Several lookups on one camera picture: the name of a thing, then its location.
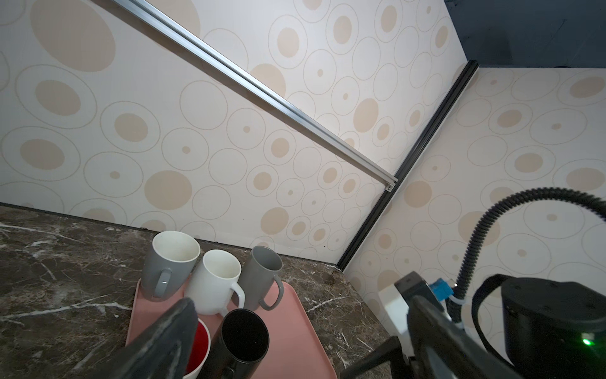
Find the black upside-down mug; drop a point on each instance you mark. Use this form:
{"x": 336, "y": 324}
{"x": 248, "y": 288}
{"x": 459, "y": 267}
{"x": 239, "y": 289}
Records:
{"x": 238, "y": 347}

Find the black frame post right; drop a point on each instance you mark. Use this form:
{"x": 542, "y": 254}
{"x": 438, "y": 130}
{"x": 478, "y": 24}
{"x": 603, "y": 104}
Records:
{"x": 413, "y": 156}

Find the silver rail back wall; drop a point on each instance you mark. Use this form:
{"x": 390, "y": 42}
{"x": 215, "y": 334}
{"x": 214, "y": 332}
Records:
{"x": 179, "y": 35}

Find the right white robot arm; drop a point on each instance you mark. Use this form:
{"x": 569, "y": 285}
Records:
{"x": 551, "y": 330}

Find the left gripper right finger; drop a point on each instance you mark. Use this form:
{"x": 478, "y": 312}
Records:
{"x": 442, "y": 350}

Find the dark grey upside-down mug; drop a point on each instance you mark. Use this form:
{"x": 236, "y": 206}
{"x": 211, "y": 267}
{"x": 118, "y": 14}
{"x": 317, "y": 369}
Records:
{"x": 260, "y": 271}

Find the white teapot-like mug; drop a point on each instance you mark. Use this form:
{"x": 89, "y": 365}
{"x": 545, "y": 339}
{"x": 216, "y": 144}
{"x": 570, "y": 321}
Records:
{"x": 214, "y": 282}

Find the light grey mug white inside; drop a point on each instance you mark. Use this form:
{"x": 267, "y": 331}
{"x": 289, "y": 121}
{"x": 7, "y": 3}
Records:
{"x": 168, "y": 264}

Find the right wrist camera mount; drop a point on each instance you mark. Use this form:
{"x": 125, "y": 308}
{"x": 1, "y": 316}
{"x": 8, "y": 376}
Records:
{"x": 397, "y": 303}

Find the white mug red inside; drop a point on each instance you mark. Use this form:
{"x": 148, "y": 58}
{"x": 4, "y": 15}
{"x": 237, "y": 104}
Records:
{"x": 200, "y": 350}

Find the pink rectangular tray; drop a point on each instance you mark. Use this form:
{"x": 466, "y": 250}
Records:
{"x": 295, "y": 350}

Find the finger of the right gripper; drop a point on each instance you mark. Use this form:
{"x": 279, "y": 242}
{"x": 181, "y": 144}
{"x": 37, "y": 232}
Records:
{"x": 388, "y": 352}

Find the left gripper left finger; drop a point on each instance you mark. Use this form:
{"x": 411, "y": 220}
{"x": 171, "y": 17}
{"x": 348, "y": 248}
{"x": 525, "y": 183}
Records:
{"x": 161, "y": 351}

